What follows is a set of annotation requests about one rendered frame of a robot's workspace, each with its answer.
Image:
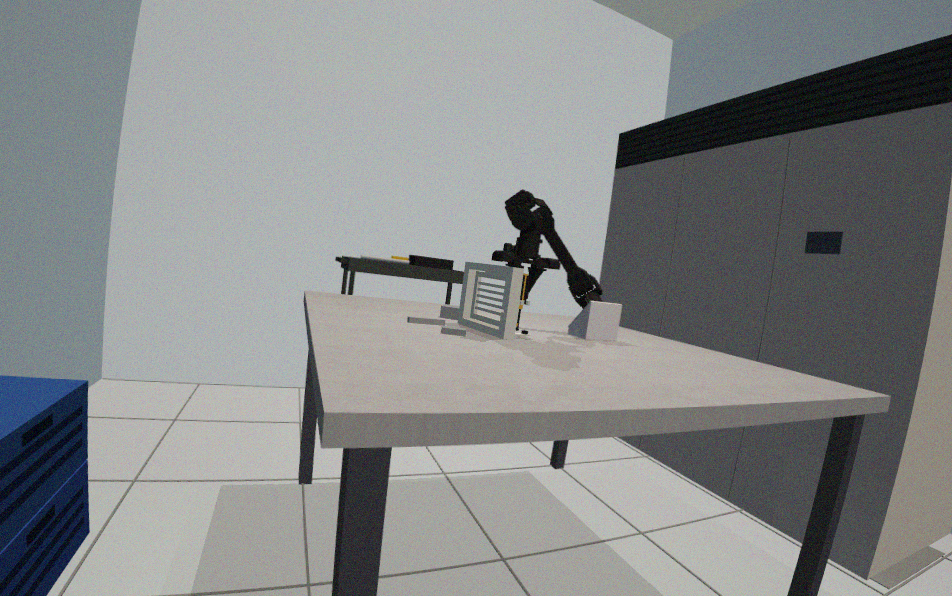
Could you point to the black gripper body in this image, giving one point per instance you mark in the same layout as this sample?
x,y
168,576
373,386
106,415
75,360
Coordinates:
x,y
529,248

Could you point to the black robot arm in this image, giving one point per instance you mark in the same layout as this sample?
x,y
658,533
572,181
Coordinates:
x,y
540,222

